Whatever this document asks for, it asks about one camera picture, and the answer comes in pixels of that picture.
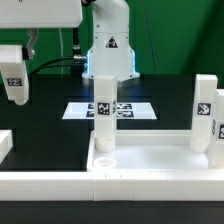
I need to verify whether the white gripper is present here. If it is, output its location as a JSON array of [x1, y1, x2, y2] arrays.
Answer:
[[0, 0, 83, 60]]

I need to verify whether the white desk top tray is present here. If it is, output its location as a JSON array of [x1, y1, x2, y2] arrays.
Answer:
[[87, 130, 224, 172]]

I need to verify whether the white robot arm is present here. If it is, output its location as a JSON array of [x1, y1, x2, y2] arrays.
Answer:
[[0, 0, 139, 82]]

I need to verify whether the fiducial marker sheet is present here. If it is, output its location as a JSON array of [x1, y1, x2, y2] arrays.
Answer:
[[63, 102, 157, 120]]

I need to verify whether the white block left edge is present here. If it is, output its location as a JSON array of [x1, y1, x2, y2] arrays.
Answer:
[[0, 130, 13, 164]]

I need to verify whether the white thin cable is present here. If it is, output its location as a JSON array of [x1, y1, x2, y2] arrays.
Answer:
[[57, 27, 65, 75]]

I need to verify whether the black cable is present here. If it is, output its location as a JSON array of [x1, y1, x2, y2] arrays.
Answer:
[[30, 26, 88, 76]]

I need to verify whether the white front barrier wall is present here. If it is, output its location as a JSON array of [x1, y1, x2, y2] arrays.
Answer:
[[0, 170, 224, 201]]

